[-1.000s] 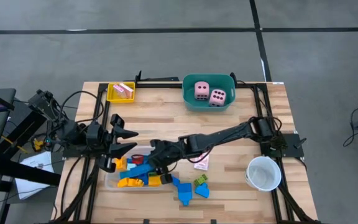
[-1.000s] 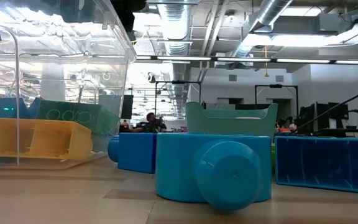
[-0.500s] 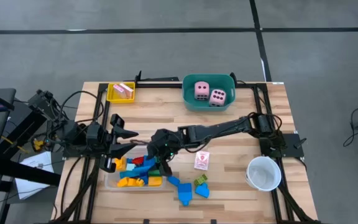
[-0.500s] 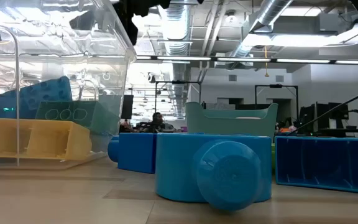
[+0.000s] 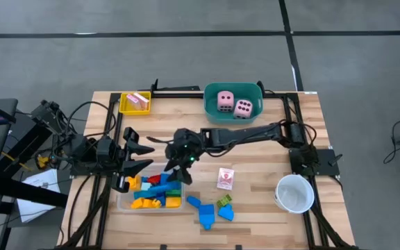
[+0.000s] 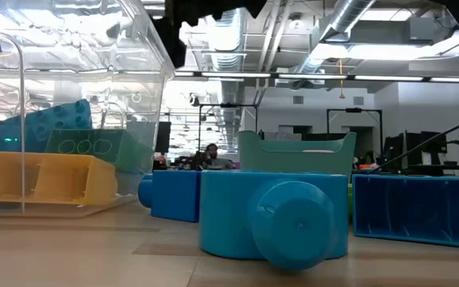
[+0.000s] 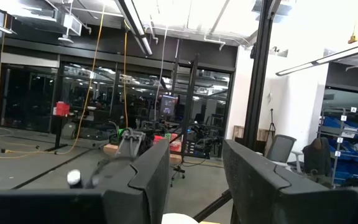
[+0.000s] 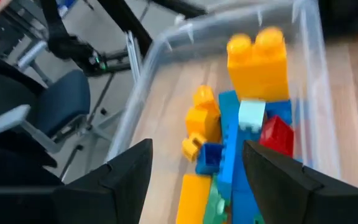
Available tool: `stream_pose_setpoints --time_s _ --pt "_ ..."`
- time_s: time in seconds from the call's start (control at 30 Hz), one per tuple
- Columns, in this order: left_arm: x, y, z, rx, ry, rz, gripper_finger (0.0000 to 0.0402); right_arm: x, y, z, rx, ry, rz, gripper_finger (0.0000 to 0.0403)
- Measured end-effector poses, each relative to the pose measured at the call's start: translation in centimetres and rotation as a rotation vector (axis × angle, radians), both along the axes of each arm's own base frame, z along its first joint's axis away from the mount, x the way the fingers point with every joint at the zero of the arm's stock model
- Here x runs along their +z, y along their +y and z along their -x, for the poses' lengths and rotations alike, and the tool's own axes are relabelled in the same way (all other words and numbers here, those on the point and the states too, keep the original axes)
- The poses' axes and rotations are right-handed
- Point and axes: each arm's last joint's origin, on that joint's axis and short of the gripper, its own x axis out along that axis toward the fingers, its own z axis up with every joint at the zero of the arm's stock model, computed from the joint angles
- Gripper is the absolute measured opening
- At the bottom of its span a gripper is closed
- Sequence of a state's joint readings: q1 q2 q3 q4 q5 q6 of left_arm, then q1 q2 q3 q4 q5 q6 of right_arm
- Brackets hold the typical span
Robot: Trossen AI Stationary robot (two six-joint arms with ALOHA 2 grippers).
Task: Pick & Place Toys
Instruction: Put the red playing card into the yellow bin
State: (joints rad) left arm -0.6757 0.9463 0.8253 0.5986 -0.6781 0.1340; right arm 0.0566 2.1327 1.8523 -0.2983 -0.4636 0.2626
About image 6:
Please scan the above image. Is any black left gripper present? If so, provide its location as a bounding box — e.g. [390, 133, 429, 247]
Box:
[151, 0, 269, 69]

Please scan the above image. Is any square blue toy block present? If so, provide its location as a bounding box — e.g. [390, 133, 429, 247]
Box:
[0, 99, 93, 155]

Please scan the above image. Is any small blue toy block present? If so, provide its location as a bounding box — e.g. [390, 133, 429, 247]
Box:
[137, 170, 202, 223]

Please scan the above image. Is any large yellow toy block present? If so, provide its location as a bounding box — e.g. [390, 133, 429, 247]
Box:
[0, 151, 119, 207]

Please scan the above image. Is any lime green toy block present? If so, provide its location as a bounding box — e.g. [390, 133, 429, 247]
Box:
[347, 183, 354, 221]

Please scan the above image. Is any blue two-stud toy block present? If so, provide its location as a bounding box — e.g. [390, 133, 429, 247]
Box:
[351, 174, 459, 251]

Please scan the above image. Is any clear plastic container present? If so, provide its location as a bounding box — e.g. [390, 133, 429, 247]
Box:
[0, 0, 175, 218]

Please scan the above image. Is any black computer monitor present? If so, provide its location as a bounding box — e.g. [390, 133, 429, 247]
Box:
[155, 121, 172, 153]

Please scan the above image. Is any person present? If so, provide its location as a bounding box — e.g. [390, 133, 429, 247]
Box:
[203, 143, 234, 171]

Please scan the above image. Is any white ceiling sensor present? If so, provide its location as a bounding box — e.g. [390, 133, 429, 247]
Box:
[288, 12, 304, 29]

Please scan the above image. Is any ceiling light strip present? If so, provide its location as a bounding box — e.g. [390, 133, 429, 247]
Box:
[173, 69, 459, 84]

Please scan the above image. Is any teal plastic bin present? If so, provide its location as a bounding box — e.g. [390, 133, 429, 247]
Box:
[237, 130, 358, 176]

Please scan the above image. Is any blue single-stud toy block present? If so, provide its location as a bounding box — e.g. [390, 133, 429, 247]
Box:
[198, 170, 350, 272]

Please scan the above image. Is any bright ceiling light panel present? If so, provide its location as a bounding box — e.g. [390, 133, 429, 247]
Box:
[312, 41, 459, 61]

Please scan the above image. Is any distant robot station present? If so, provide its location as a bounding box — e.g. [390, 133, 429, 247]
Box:
[382, 130, 459, 177]

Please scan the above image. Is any silver ventilation duct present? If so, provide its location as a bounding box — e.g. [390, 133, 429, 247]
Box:
[200, 7, 251, 152]
[292, 0, 378, 77]

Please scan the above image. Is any black frame stand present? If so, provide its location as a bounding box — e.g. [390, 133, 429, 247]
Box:
[197, 102, 259, 152]
[326, 107, 384, 160]

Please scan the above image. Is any yellow hanging cord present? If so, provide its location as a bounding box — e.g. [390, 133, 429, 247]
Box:
[337, 58, 346, 100]

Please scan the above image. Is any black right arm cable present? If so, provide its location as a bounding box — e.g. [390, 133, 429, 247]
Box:
[368, 109, 459, 175]

